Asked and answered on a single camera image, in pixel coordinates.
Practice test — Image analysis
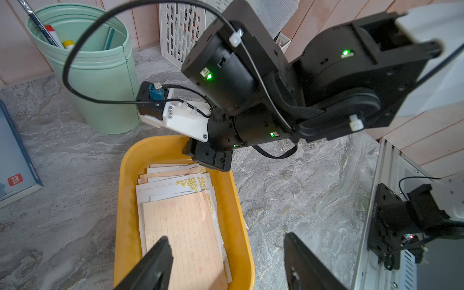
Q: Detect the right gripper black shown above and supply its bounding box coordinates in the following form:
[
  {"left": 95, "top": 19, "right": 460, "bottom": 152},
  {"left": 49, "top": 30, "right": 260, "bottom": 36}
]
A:
[{"left": 182, "top": 139, "right": 233, "bottom": 172}]

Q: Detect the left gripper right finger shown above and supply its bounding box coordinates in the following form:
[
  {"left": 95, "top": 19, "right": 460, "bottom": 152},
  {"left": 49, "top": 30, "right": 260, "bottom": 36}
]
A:
[{"left": 284, "top": 233, "right": 346, "bottom": 290}]

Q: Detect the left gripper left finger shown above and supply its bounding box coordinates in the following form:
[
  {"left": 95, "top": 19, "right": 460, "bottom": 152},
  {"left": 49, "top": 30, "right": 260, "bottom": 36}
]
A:
[{"left": 114, "top": 236, "right": 174, "bottom": 290}]

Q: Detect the yellow plastic storage box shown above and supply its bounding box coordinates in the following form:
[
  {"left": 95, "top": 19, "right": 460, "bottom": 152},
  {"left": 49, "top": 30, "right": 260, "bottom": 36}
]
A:
[{"left": 114, "top": 135, "right": 255, "bottom": 290}]

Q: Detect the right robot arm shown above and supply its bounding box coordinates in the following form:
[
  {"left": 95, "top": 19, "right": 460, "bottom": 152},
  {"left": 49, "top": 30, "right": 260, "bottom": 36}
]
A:
[{"left": 181, "top": 1, "right": 464, "bottom": 172}]

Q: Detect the stack of stationery paper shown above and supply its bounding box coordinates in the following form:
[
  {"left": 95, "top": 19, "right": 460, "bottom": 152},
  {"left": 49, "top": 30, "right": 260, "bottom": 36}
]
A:
[{"left": 135, "top": 164, "right": 232, "bottom": 290}]

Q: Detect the white plastic file organizer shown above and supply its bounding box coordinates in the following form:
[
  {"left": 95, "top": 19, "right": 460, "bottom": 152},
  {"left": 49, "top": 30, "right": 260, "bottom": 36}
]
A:
[{"left": 158, "top": 0, "right": 292, "bottom": 70}]

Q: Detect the green pen holder cup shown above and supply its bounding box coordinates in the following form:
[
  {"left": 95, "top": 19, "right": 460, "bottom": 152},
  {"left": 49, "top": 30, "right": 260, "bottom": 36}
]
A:
[{"left": 36, "top": 3, "right": 140, "bottom": 134}]

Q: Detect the blue booklet on table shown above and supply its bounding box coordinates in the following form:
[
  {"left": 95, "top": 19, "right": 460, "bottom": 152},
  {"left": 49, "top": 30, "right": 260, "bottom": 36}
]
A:
[{"left": 1, "top": 102, "right": 43, "bottom": 207}]

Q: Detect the yellow cap marker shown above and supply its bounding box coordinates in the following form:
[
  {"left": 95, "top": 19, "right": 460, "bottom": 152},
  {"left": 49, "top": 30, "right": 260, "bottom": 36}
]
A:
[{"left": 62, "top": 40, "right": 75, "bottom": 50}]

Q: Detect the red cap marker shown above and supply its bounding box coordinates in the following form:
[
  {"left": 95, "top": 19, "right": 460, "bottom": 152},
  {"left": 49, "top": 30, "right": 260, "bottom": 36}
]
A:
[{"left": 45, "top": 25, "right": 64, "bottom": 48}]

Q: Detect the pencil in cup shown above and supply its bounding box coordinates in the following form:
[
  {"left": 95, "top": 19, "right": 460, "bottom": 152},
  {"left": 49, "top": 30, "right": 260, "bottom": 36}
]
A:
[{"left": 18, "top": 0, "right": 59, "bottom": 47}]

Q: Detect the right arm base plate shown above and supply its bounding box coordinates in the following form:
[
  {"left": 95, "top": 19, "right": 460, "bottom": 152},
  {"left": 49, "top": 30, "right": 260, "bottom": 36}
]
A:
[{"left": 367, "top": 183, "right": 402, "bottom": 262}]

